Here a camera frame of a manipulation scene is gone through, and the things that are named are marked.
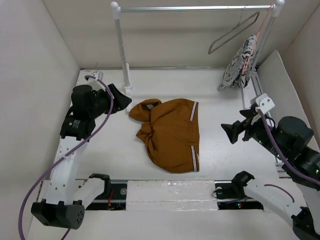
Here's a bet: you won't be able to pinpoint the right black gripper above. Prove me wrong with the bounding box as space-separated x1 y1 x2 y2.
220 107 287 159

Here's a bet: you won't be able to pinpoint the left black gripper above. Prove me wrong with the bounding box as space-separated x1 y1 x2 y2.
89 83 131 118

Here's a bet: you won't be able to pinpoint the brown trousers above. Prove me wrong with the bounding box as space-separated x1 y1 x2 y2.
129 98 200 174

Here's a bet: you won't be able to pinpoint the grey clothes hanger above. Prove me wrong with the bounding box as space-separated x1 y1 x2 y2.
207 11 260 55

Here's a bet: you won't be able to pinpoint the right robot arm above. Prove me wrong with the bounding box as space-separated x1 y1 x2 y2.
213 105 320 240

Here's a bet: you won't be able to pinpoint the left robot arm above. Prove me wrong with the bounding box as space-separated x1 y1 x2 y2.
31 83 132 230

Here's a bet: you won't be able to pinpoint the pink clothes hanger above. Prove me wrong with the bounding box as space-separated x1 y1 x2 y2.
241 3 274 75

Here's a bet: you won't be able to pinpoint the black and white patterned garment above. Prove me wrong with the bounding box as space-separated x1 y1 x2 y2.
217 34 256 91

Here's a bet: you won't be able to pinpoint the white foam block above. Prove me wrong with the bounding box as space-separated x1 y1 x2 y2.
126 180 218 212

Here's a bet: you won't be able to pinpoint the white and silver clothes rack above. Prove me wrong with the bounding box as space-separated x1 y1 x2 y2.
110 0 285 97

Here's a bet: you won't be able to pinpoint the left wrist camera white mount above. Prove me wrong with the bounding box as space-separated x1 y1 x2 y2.
84 70 105 91

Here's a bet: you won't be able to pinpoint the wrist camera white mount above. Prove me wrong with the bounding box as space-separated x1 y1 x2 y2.
250 93 275 114
84 70 105 91

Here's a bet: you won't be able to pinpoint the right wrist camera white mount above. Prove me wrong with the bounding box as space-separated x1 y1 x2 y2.
250 93 275 114

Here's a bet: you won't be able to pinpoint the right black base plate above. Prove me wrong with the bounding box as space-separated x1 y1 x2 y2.
211 180 264 211

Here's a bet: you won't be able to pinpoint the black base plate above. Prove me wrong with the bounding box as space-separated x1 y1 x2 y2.
211 180 264 211
86 180 128 211

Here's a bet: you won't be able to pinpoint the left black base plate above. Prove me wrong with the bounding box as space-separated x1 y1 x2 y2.
86 180 128 211

